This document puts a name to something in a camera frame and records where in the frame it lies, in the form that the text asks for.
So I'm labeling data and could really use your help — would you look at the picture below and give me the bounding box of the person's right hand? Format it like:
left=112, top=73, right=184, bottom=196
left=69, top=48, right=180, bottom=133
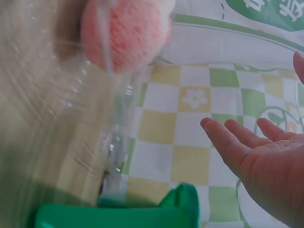
left=200, top=51, right=304, bottom=228

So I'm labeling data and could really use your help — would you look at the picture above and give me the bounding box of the green plastic container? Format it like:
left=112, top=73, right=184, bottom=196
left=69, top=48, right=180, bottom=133
left=23, top=182, right=200, bottom=228

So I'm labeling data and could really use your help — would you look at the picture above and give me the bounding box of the clear plastic bag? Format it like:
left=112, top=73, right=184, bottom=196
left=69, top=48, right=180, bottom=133
left=0, top=0, right=178, bottom=211

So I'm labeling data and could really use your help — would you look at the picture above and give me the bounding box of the pink peach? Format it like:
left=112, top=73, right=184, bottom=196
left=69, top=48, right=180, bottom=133
left=80, top=0, right=177, bottom=72

